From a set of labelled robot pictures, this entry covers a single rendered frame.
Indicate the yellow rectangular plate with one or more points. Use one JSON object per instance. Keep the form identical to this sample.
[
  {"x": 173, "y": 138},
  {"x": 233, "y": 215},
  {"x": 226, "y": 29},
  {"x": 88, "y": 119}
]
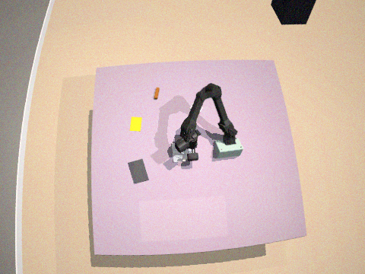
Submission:
[{"x": 135, "y": 124}]

